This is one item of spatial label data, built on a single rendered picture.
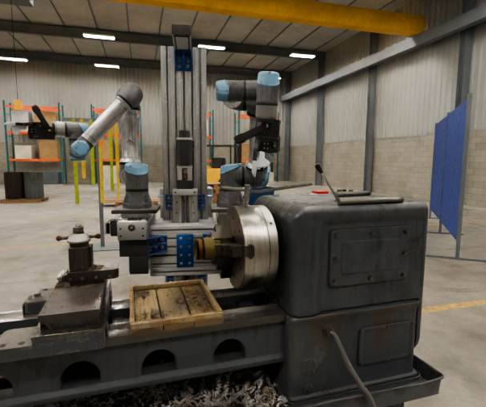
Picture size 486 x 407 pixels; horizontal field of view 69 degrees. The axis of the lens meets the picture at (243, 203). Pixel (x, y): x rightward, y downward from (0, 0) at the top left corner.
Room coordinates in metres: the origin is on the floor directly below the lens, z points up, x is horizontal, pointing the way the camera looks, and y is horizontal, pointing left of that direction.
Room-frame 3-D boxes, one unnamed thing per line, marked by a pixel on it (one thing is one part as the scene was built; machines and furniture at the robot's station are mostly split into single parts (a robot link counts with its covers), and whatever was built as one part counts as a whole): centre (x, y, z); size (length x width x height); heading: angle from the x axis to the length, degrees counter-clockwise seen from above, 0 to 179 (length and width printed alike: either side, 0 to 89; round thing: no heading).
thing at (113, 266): (1.25, 0.56, 0.99); 0.20 x 0.10 x 0.05; 108
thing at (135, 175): (1.88, 0.56, 1.33); 0.13 x 0.12 x 0.14; 29
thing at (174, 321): (1.27, 0.26, 0.89); 0.36 x 0.30 x 0.04; 18
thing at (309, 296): (1.49, -0.39, 1.06); 0.59 x 0.48 x 0.39; 108
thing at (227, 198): (1.94, 0.07, 1.21); 0.15 x 0.15 x 0.10
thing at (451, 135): (6.96, -3.91, 1.18); 4.12 x 0.80 x 2.35; 158
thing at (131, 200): (1.87, 0.56, 1.21); 0.15 x 0.15 x 0.10
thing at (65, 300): (1.19, 0.57, 0.95); 0.43 x 0.17 x 0.05; 18
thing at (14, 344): (1.16, 0.61, 0.90); 0.47 x 0.30 x 0.06; 18
